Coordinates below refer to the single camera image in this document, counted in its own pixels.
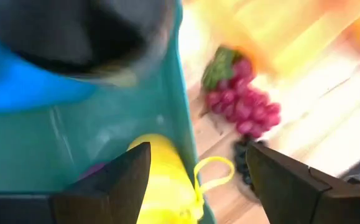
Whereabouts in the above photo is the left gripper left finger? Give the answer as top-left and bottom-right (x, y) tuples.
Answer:
(0, 142), (152, 224)

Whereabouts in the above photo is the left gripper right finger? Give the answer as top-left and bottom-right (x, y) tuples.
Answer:
(246, 141), (360, 224)

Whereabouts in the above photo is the yellow plastic bottle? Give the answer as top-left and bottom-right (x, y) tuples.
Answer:
(126, 133), (236, 224)

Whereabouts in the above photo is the teal plastic bin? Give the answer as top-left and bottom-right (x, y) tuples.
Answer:
(0, 0), (216, 224)

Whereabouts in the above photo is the blue plastic bottle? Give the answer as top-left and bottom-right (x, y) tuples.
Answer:
(0, 24), (97, 113)

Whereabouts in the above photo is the clear bottle black cap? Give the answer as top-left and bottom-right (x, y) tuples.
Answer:
(0, 0), (176, 78)

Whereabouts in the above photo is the dark toy grape bunch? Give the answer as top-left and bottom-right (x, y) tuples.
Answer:
(233, 136), (263, 195)

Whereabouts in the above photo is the red toy grape bunch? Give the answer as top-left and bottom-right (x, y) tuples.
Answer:
(200, 45), (282, 140)

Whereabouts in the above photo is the orange translucent container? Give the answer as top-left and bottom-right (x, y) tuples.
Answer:
(195, 0), (360, 78)

